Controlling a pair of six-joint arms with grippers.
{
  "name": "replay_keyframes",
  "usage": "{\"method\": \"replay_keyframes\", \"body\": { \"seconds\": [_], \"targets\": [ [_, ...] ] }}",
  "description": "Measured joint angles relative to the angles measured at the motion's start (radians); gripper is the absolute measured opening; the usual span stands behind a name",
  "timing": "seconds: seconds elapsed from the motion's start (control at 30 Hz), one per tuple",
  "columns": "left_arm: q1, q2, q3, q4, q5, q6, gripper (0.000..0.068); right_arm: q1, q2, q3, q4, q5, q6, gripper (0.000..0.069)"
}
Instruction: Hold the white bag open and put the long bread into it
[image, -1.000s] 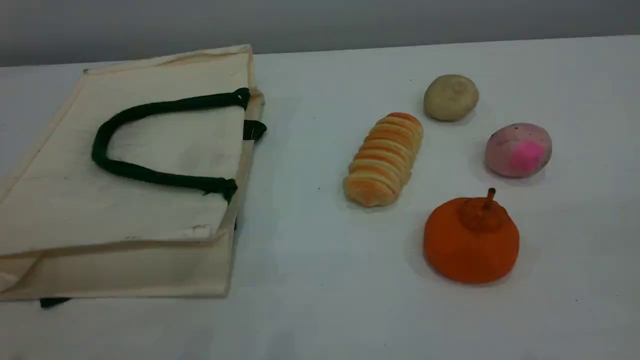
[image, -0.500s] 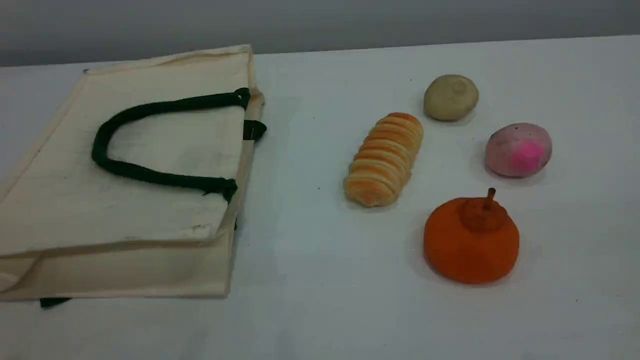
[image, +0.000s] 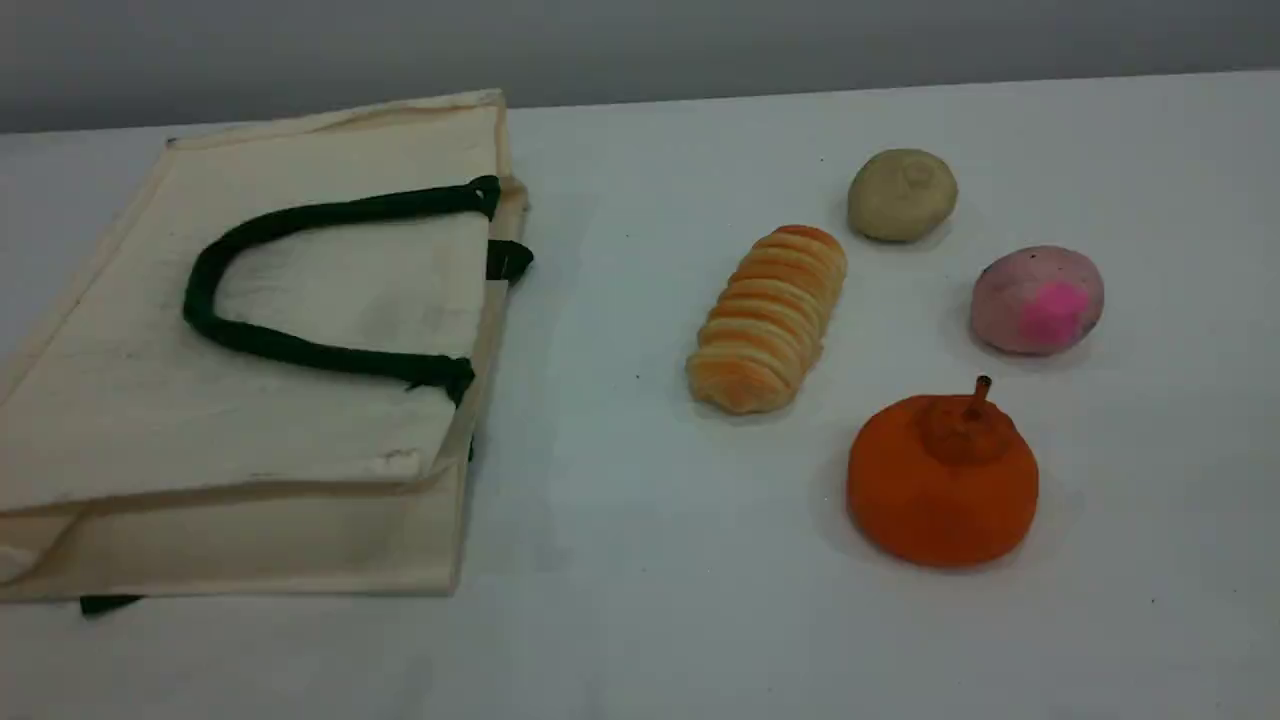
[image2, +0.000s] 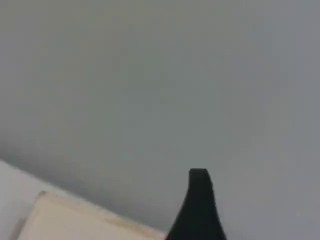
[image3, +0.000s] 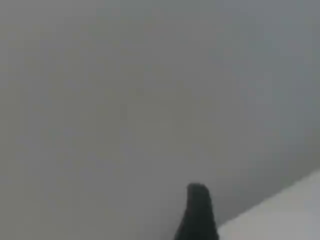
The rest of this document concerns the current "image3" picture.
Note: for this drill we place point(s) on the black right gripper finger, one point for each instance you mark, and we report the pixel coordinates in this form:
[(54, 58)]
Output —
[(198, 215)]

